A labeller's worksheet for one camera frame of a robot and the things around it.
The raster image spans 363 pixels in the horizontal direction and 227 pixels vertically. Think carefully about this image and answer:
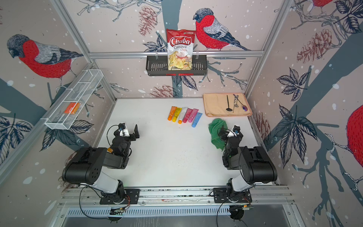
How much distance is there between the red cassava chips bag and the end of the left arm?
1.56ft

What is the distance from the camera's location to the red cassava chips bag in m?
0.86

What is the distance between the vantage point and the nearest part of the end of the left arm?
712 mm
